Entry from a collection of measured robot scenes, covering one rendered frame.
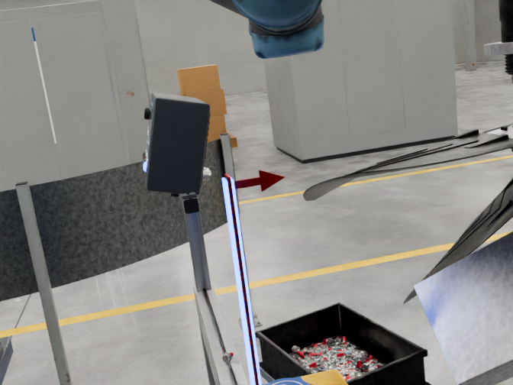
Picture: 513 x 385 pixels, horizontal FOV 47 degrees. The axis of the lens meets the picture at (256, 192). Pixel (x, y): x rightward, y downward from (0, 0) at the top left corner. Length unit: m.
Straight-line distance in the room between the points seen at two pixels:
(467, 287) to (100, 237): 1.82
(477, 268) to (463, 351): 0.10
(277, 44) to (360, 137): 6.48
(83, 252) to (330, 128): 4.90
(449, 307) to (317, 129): 6.17
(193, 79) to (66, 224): 6.48
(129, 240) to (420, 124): 5.37
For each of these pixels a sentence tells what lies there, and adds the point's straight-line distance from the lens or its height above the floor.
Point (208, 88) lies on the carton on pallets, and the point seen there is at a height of 0.91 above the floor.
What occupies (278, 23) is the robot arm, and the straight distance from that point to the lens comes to 0.46.
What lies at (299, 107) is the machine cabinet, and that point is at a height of 0.66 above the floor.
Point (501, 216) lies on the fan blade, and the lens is 0.85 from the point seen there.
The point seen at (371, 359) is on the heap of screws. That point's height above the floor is 0.83.
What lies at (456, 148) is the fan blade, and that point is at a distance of 0.69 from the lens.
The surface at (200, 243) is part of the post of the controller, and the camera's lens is 1.18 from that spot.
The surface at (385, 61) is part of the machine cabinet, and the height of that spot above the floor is 1.04.
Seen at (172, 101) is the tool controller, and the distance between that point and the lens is 1.19.
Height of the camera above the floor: 1.31
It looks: 13 degrees down
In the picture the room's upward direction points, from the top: 7 degrees counter-clockwise
